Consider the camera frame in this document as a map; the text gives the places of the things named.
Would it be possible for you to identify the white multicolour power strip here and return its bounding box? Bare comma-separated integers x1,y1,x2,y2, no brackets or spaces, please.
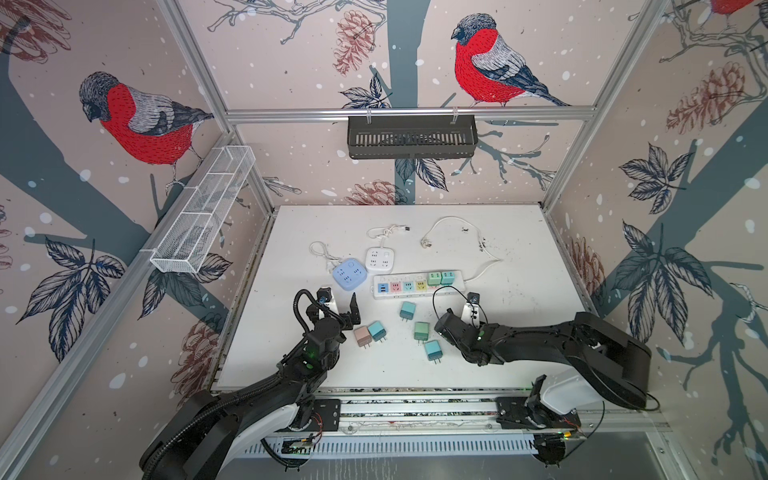
372,215,504,300

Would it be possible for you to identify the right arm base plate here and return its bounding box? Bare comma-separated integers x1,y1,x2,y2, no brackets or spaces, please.
495,397,581,430

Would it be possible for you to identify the blue square power socket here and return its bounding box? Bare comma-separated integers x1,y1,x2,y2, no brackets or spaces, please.
309,241,368,291

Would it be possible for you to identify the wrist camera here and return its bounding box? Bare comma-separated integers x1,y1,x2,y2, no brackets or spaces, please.
318,287,339,319
461,292,481,327

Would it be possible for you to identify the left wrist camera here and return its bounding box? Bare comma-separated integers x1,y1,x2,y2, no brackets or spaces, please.
318,287,339,319

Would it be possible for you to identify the black wire wall basket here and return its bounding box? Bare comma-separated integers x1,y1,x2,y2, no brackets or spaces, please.
347,115,479,160

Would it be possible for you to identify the white square power socket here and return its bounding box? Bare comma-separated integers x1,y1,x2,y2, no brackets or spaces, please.
364,224,410,274

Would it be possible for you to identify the teal charger plug bottom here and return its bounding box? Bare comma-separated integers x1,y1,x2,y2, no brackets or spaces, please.
424,340,443,363

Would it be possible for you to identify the pink USB charger plug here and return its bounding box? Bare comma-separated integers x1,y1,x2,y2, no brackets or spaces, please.
354,326,373,348

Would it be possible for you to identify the teal charger plug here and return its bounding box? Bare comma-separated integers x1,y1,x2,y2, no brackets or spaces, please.
424,340,443,363
399,301,416,321
441,271,456,286

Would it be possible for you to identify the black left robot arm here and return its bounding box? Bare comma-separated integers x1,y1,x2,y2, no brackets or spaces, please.
139,288,361,479

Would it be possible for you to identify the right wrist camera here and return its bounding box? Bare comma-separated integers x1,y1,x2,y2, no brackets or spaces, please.
461,292,481,327

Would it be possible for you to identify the green charger plug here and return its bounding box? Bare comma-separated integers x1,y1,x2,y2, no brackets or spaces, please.
413,322,430,342
427,271,442,286

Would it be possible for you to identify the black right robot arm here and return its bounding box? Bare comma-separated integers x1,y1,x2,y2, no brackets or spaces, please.
434,310,652,415

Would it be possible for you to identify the teal charger beside pink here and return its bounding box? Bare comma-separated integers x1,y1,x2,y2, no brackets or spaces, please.
367,321,387,342

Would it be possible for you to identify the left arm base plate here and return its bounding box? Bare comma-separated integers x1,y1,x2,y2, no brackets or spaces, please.
269,398,341,435

